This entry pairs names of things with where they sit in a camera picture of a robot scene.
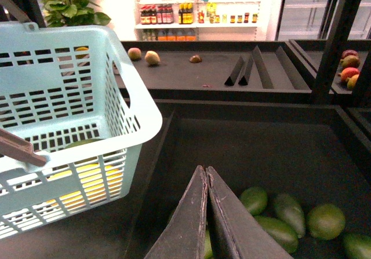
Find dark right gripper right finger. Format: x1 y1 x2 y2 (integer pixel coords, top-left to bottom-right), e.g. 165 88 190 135
206 166 292 258

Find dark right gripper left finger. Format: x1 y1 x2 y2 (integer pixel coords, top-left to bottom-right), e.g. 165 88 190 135
145 166 208 258

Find yellow mango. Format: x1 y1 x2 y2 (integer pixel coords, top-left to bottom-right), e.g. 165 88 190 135
47 164 123 212

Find light blue plastic basket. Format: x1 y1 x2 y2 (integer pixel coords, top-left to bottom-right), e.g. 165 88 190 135
1 21 162 238

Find dark green avocado long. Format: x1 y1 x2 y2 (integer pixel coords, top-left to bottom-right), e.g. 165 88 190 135
204 230 213 259

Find dark green avocado centre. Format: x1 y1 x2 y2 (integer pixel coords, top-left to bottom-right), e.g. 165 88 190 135
254 216 299 254

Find dark green avocado upright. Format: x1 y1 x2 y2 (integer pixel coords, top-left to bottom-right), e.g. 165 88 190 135
273 194 306 239

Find light green round avocado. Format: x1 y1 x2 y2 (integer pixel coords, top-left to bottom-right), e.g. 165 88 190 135
306 203 346 240

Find green avocado right edge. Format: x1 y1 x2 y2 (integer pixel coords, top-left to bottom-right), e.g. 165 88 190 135
343 233 370 259

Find pale green mango back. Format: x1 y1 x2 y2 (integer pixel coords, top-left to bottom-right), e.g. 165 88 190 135
144 50 161 66

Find pink green mango back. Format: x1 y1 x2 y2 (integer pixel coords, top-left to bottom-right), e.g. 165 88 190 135
128 48 141 61

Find red green mango pile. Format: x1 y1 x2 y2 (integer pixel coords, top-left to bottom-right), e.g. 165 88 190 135
340 49 361 85

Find black triangular divider left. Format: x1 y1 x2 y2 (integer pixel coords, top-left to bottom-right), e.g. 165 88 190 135
224 56 245 86

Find black triangular divider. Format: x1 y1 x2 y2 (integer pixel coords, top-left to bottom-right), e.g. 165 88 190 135
238 55 254 86
224 56 245 86

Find black triangular divider right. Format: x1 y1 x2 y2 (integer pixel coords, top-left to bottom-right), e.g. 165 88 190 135
238 55 254 86

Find brown fruit back tray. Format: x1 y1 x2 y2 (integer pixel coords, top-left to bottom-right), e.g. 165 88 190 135
189 54 202 63

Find yellow star fruit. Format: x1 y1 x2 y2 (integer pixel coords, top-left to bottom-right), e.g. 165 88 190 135
75 46 89 60

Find white grocery shelf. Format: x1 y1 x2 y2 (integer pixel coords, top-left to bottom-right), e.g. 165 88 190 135
134 0 262 41

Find green potted plant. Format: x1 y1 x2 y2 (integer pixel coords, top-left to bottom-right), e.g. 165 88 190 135
42 0 111 27

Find black shelf post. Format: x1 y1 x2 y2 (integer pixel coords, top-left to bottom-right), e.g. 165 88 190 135
310 0 361 104

